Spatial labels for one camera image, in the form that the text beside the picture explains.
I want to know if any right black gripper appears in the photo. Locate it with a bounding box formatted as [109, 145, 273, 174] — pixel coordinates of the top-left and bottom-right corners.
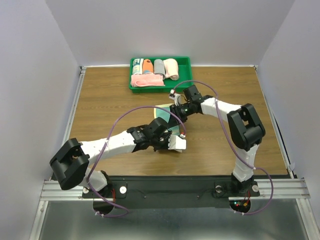
[168, 101, 194, 128]

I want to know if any yellow green towel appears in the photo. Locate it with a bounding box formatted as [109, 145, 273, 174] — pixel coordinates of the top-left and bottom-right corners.
[153, 104, 181, 136]

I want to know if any pink towel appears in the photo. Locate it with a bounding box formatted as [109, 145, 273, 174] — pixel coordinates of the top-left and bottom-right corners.
[130, 73, 165, 88]
[163, 58, 179, 81]

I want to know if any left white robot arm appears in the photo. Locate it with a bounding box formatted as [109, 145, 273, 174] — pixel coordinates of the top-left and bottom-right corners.
[49, 117, 178, 197]

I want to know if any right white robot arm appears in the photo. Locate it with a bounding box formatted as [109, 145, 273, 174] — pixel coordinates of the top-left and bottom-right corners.
[169, 85, 266, 195]

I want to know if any green plastic tray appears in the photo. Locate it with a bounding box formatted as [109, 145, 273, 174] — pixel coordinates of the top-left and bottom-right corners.
[128, 56, 193, 94]

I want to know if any pink rolled towel in tray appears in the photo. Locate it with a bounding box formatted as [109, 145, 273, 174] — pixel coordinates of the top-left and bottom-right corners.
[130, 73, 165, 88]

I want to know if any grey rolled towel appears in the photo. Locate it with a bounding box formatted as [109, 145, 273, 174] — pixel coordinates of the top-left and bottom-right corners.
[153, 59, 166, 77]

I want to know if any orange rolled towel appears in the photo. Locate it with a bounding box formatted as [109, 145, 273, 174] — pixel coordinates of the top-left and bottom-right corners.
[142, 59, 154, 74]

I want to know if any white green rolled towel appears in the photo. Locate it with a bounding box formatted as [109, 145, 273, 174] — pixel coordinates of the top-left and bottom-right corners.
[131, 58, 144, 75]

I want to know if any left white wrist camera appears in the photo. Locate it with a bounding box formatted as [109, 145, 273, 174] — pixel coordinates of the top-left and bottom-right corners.
[168, 134, 187, 153]

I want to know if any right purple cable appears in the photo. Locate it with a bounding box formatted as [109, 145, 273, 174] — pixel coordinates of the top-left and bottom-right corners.
[169, 80, 275, 216]

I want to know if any purple cable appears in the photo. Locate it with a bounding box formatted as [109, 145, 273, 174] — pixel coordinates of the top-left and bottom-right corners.
[86, 106, 187, 218]
[169, 80, 275, 216]

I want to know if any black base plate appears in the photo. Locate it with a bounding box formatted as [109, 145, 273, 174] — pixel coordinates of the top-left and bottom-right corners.
[82, 175, 261, 217]

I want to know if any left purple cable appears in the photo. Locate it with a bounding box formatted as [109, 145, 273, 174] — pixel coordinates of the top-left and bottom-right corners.
[86, 106, 187, 218]

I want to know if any aluminium frame rail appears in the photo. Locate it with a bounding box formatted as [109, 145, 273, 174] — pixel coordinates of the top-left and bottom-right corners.
[29, 65, 311, 240]

